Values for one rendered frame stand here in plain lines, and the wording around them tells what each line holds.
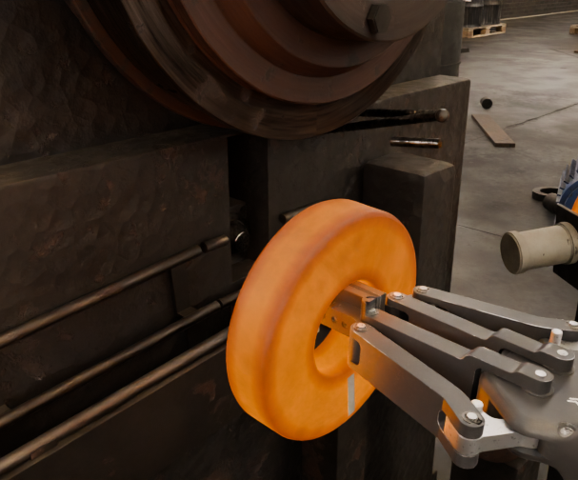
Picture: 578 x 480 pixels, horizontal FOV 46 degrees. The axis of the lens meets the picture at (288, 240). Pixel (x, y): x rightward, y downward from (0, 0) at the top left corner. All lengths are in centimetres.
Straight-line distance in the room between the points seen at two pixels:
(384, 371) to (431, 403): 3
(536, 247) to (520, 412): 66
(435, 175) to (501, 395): 55
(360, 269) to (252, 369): 9
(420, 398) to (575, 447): 7
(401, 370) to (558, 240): 67
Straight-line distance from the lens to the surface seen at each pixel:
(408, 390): 36
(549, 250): 99
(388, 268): 45
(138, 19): 53
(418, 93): 100
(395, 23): 61
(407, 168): 88
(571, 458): 34
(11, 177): 62
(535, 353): 38
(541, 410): 35
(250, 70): 58
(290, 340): 39
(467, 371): 37
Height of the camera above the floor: 104
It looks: 22 degrees down
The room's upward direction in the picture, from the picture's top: straight up
